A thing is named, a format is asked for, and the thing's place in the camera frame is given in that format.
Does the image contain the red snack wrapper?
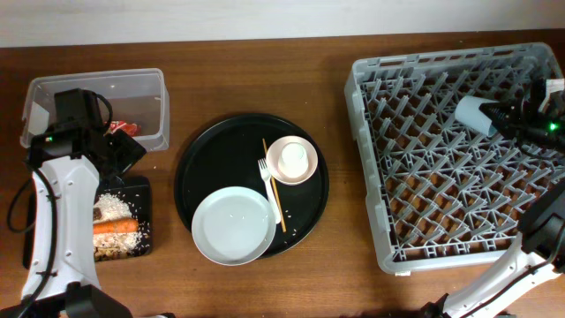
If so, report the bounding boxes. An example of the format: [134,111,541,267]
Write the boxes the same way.
[109,120,140,137]

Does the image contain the light blue cup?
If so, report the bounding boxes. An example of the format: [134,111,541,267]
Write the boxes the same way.
[455,95,497,137]

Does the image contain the pile of white rice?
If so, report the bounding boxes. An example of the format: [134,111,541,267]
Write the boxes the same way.
[93,192,151,257]

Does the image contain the dark brown food chunk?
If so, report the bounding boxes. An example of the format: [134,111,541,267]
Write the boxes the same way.
[93,208,102,221]

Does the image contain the orange carrot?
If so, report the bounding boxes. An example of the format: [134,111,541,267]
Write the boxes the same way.
[93,218,139,235]

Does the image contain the peanut shells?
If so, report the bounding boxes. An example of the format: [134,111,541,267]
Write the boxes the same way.
[94,246,132,261]

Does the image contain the grey plate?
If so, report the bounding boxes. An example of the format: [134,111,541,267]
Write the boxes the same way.
[192,186,277,266]

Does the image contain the white plastic fork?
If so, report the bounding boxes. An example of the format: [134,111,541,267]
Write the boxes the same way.
[258,158,281,223]

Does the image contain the wooden chopstick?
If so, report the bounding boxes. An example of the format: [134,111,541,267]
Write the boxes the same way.
[262,138,287,233]

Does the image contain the white cup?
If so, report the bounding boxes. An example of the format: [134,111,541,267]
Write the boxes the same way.
[278,142,308,178]

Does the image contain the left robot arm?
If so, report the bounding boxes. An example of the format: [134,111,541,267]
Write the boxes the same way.
[1,88,146,317]

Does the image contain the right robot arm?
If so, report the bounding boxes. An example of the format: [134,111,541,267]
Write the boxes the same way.
[418,78,564,317]

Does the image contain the grey dishwasher rack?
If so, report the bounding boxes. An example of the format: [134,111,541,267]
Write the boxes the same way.
[344,42,564,276]

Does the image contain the black rectangular tray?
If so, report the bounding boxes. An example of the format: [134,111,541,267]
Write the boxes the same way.
[94,177,153,255]

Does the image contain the clear plastic bin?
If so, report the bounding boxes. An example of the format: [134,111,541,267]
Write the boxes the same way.
[19,68,170,152]

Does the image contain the round black serving tray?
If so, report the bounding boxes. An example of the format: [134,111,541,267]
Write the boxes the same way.
[174,113,330,258]

